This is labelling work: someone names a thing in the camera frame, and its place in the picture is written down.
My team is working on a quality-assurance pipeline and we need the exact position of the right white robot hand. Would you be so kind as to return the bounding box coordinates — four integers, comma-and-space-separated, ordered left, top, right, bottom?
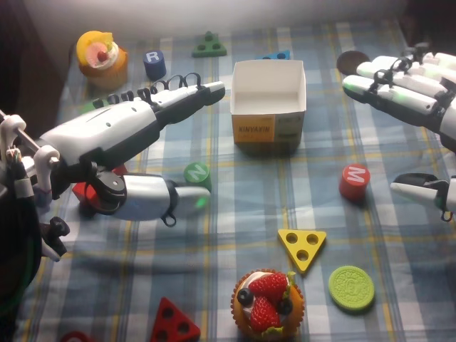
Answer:
341, 42, 456, 222

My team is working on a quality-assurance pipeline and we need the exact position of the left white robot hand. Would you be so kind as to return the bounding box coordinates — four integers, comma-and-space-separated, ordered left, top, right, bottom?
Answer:
37, 73, 226, 228

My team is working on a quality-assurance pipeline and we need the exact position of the blue letter R block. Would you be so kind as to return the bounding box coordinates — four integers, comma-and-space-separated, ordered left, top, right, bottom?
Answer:
142, 49, 167, 81

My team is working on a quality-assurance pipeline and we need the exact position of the red cylinder with letter M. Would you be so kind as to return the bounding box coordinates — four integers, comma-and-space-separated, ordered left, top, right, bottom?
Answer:
338, 162, 371, 204

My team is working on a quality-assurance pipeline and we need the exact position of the paper box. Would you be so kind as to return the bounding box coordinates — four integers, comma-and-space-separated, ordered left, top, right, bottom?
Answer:
230, 59, 307, 155

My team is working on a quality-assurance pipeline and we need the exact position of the red cylinder with hole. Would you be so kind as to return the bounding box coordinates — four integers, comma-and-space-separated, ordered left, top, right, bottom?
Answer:
59, 331, 94, 342

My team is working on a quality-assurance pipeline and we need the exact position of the brown toy cookie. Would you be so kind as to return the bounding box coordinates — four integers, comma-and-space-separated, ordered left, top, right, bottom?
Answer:
336, 51, 371, 75

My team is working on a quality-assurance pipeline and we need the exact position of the orange toy cupcake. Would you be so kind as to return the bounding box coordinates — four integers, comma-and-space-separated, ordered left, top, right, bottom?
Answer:
76, 31, 129, 89

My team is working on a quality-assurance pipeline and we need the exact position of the red rectangular block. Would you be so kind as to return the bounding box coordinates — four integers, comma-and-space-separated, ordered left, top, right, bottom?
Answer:
71, 163, 128, 211

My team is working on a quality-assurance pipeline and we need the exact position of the blue triangle block with holes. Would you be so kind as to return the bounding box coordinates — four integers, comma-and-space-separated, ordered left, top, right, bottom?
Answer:
254, 49, 291, 61

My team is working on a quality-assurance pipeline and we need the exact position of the green triangle block with holes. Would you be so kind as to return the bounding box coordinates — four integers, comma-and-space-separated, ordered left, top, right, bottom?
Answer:
191, 31, 228, 58

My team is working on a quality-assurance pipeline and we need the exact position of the blue plaid tablecloth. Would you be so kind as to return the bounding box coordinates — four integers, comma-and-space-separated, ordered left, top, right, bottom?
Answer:
14, 21, 456, 342

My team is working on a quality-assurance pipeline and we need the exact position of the yellow triangle block with holes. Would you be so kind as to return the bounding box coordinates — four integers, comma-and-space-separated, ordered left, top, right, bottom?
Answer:
277, 229, 328, 274

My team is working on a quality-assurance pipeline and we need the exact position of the green toy cookie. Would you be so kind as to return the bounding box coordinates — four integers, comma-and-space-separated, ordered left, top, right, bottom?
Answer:
327, 265, 376, 314

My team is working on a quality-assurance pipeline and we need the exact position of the red triangle block with holes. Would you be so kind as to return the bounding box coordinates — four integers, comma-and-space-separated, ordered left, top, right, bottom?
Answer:
150, 296, 202, 342

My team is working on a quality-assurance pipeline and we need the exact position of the toy strawberry tart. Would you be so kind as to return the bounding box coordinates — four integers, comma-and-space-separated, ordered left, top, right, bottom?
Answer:
231, 270, 306, 338

